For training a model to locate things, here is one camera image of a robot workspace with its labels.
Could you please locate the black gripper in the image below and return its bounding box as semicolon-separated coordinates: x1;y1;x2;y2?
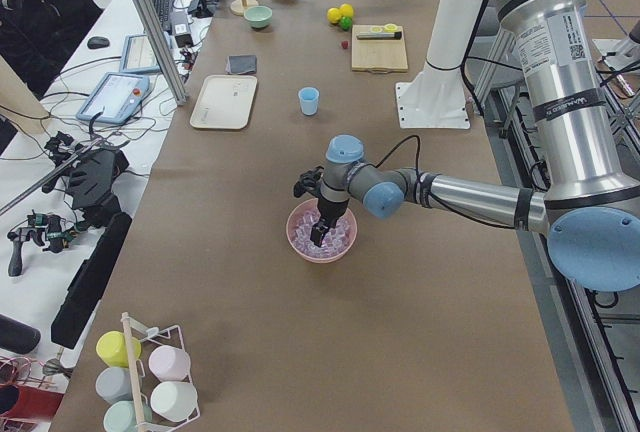
310;193;349;247

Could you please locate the clear ice cubes pile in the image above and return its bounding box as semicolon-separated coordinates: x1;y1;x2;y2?
292;209;353;259

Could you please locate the light blue plastic cup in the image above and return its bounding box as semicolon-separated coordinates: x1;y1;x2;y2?
298;87;320;116

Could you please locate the pink cup in rack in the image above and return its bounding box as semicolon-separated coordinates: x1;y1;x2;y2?
148;345;191;381

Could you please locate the white cup in rack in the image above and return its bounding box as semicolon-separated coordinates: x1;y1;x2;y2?
150;381;198;422

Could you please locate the yellow cup in rack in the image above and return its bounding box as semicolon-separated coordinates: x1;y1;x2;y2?
95;331;129;368

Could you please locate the grey cup in rack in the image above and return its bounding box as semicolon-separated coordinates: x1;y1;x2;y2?
95;367;133;405

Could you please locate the mint cup in rack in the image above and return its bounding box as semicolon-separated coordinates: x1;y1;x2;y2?
103;401;138;432

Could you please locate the pink bowl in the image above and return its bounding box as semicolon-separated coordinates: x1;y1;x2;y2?
286;199;358;264

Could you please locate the cream rabbit tray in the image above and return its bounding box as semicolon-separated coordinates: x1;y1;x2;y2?
189;75;258;131

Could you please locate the grey folded cloth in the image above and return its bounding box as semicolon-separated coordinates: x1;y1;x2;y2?
225;54;257;75

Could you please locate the wooden cutting board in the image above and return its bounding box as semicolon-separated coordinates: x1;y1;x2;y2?
351;24;409;73

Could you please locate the steel muddler rod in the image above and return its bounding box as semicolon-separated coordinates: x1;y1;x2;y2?
356;31;403;41

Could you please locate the green lime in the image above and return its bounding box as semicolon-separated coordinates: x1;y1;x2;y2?
339;17;352;31

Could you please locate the lemon half upper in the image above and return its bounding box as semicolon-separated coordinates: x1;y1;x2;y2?
382;24;400;35

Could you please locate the yellow lemon lower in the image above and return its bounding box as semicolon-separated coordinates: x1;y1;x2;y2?
326;7;342;25

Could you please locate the yellow lemon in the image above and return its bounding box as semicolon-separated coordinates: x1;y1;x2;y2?
338;3;355;18
326;7;342;25

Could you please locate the mint green bowl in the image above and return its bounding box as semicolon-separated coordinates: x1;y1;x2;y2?
243;5;273;29

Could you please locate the yellow lemon upper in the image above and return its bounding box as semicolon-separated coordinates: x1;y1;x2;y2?
338;3;355;18

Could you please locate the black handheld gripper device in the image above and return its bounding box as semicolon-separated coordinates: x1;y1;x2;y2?
41;145;129;228

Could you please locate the teach pendant near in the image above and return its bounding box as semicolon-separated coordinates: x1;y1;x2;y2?
76;72;150;125

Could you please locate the teach pendant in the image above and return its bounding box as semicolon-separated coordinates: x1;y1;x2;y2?
119;34;161;74
76;72;150;125

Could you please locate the teach pendant far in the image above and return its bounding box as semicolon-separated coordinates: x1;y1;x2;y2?
119;34;161;74

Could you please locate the black keyboard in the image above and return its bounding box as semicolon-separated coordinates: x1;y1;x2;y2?
150;0;173;32

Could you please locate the black computer mouse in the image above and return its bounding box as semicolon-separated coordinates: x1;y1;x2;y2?
87;36;110;50

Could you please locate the person in black jacket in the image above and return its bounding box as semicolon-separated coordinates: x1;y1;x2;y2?
1;0;103;98

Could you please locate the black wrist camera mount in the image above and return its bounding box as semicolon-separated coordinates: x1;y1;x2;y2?
293;166;324;198

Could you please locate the black camera cable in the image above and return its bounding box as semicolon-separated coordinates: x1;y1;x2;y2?
372;134;422;173

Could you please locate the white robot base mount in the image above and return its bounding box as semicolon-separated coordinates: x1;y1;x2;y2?
396;0;483;130

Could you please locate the white wire cup rack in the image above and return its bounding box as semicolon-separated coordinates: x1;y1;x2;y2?
121;312;201;431

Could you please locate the aluminium frame post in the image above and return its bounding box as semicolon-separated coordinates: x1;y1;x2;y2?
132;0;187;106

